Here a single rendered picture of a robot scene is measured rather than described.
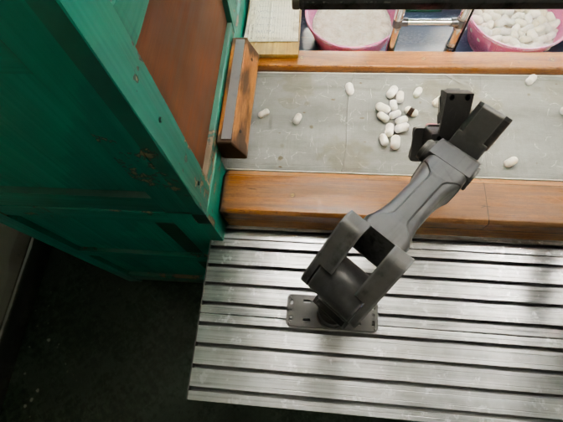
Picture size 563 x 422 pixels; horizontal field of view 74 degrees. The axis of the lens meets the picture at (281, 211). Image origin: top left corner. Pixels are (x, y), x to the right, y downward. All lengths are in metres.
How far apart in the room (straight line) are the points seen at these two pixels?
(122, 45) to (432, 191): 0.41
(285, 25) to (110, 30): 0.74
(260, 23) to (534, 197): 0.81
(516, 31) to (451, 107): 0.61
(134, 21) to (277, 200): 0.48
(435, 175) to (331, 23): 0.75
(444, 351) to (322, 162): 0.49
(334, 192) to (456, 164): 0.34
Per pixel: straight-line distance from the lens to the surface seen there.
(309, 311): 0.87
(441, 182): 0.55
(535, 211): 0.97
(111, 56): 0.46
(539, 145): 1.08
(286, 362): 0.87
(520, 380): 0.97
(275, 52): 1.08
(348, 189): 0.86
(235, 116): 0.86
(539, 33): 1.33
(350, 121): 0.98
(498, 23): 1.29
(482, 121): 0.65
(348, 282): 0.47
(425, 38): 1.29
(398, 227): 0.46
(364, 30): 1.21
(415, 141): 0.76
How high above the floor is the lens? 1.54
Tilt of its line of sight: 68 degrees down
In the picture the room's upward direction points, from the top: 10 degrees counter-clockwise
